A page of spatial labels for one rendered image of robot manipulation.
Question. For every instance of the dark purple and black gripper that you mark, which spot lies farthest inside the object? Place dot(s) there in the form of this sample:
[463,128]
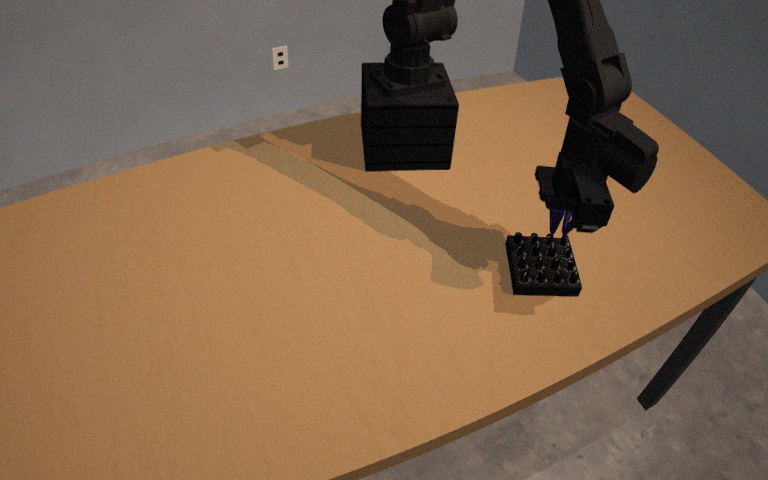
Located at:
[557,205]

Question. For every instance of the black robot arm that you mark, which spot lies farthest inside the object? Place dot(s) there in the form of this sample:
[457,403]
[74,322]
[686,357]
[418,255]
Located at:
[627,154]

